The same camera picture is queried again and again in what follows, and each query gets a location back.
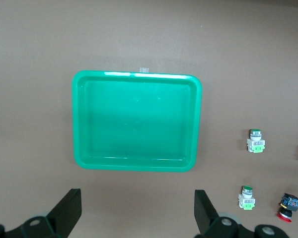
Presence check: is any red button black body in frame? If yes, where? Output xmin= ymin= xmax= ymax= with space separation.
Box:
xmin=277 ymin=192 xmax=298 ymax=222

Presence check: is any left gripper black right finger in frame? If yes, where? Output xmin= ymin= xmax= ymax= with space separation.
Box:
xmin=194 ymin=189 xmax=291 ymax=238

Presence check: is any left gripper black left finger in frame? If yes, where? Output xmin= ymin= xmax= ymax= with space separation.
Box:
xmin=0 ymin=188 xmax=82 ymax=238

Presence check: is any green push button switch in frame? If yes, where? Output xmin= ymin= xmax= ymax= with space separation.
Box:
xmin=246 ymin=128 xmax=266 ymax=154
xmin=238 ymin=185 xmax=256 ymax=210

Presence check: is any brown table cover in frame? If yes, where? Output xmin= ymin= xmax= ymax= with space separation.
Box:
xmin=0 ymin=0 xmax=298 ymax=238

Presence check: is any green plastic tray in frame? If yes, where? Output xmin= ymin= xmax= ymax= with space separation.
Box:
xmin=72 ymin=70 xmax=204 ymax=173

